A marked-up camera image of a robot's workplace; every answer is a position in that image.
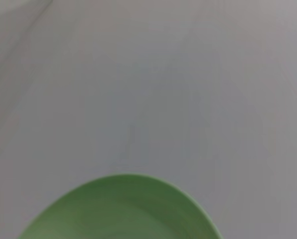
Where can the green plate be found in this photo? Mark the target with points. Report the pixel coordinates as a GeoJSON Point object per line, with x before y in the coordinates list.
{"type": "Point", "coordinates": [123, 211]}

